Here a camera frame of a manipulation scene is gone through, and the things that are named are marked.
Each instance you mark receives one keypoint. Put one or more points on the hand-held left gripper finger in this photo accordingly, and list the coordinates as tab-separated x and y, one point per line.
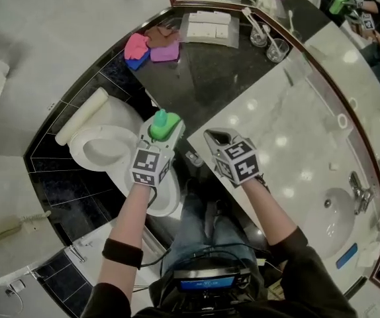
144	129
177	134

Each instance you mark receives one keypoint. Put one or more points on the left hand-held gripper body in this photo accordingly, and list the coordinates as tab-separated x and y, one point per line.
151	166

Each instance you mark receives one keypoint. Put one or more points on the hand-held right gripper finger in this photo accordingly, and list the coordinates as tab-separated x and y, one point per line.
211	142
234	135

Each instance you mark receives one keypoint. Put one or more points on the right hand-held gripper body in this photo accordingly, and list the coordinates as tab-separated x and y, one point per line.
238	164

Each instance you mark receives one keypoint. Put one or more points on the green toilet cleaner bottle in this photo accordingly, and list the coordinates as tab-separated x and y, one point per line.
161	124

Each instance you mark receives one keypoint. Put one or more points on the white toilet bowl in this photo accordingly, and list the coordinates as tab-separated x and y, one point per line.
110	146

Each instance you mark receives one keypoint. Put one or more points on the person's right forearm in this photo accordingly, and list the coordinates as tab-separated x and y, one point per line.
271	210

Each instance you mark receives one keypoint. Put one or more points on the person's left forearm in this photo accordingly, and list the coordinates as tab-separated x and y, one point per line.
130	215

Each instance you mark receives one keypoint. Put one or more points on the cream toilet lid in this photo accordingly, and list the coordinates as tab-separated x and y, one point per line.
82	116

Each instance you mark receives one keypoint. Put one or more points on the grey pedal bin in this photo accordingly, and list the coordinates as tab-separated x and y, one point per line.
194	158

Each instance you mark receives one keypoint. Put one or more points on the blue cloth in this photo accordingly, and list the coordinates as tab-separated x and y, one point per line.
136	64

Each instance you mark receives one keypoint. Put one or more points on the purple cloth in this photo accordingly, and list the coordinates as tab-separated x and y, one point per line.
165	52

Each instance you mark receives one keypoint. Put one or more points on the person's legs in jeans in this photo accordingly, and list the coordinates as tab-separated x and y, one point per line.
193	234

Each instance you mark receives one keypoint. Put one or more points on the pink cloth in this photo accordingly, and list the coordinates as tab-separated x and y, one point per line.
136	46

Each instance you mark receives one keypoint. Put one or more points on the black wristband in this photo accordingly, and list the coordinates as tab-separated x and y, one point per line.
122	253

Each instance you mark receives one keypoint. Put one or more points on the clear drinking glass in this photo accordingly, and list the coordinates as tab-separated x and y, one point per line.
259	37
277	51

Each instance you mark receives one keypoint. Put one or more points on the brown cloth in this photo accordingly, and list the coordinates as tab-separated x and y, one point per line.
161	35

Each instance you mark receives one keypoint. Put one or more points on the white toothbrush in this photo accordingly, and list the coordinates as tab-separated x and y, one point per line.
271	36
252	20

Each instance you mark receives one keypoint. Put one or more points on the white sink basin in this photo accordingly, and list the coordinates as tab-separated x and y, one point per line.
329	224

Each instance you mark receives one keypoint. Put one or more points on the clear tray of white packets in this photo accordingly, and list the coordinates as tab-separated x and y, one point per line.
210	28

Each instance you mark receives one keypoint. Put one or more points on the black chest device with screen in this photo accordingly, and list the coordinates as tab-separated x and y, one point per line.
210	282

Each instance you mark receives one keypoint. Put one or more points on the chrome faucet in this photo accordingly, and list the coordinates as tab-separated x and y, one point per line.
360	190

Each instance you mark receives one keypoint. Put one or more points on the wood framed mirror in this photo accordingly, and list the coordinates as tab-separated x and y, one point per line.
359	88

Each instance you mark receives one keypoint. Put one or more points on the person's black sweater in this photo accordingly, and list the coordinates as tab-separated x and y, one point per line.
309	287

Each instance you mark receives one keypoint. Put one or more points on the beige wall telephone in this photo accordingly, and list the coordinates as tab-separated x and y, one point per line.
1	230

